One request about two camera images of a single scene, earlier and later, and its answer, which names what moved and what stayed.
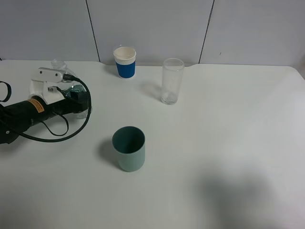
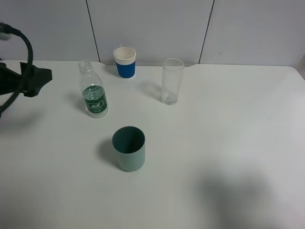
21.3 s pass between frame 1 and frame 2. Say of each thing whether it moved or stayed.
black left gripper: moved
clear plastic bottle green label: moved
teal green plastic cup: stayed
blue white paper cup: stayed
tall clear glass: stayed
